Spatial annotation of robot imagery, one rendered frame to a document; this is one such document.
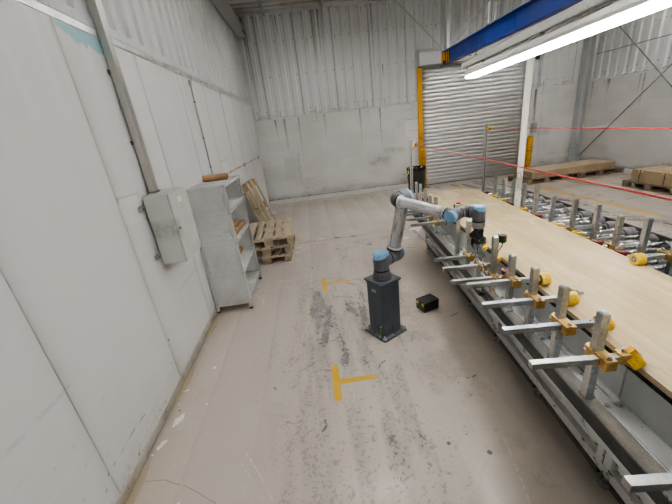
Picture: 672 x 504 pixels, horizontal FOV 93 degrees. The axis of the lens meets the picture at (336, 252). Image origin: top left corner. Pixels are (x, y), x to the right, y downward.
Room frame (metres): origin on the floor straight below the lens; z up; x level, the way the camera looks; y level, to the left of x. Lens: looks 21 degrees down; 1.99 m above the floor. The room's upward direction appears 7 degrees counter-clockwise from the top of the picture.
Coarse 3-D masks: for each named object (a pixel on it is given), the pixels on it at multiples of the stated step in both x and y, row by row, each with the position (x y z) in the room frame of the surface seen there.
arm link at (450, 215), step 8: (392, 200) 2.63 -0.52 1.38; (400, 200) 2.59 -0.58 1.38; (408, 200) 2.53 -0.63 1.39; (416, 200) 2.50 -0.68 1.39; (408, 208) 2.53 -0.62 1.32; (416, 208) 2.45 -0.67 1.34; (424, 208) 2.39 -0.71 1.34; (432, 208) 2.34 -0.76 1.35; (440, 208) 2.30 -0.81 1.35; (448, 208) 2.27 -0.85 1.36; (456, 208) 2.26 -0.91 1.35; (440, 216) 2.28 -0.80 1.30; (448, 216) 2.21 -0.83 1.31; (456, 216) 2.19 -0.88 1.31
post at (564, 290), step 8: (560, 288) 1.37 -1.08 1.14; (568, 288) 1.35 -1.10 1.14; (560, 296) 1.36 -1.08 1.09; (568, 296) 1.35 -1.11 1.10; (560, 304) 1.35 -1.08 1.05; (560, 312) 1.35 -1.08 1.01; (552, 336) 1.37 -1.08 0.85; (560, 336) 1.35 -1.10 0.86; (552, 344) 1.36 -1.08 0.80; (560, 344) 1.35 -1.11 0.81; (552, 352) 1.35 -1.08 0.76
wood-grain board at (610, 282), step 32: (448, 192) 4.77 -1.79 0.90; (480, 192) 4.53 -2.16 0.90; (512, 224) 3.02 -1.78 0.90; (544, 224) 2.91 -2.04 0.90; (544, 256) 2.22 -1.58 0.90; (576, 256) 2.15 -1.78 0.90; (608, 256) 2.09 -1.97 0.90; (544, 288) 1.76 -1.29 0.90; (576, 288) 1.72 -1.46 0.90; (608, 288) 1.68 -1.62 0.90; (640, 288) 1.64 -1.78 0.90; (640, 320) 1.35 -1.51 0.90; (640, 352) 1.13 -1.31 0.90
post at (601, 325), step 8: (600, 312) 1.12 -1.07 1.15; (608, 312) 1.10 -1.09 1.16; (600, 320) 1.11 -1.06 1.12; (608, 320) 1.10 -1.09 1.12; (600, 328) 1.10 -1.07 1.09; (608, 328) 1.10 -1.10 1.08; (592, 336) 1.13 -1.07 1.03; (600, 336) 1.10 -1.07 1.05; (592, 344) 1.12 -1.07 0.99; (600, 344) 1.10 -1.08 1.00; (592, 368) 1.10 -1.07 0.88; (584, 376) 1.13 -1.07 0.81; (592, 376) 1.10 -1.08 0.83; (584, 384) 1.12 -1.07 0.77; (592, 384) 1.10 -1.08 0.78; (584, 392) 1.11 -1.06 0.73; (592, 392) 1.10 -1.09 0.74
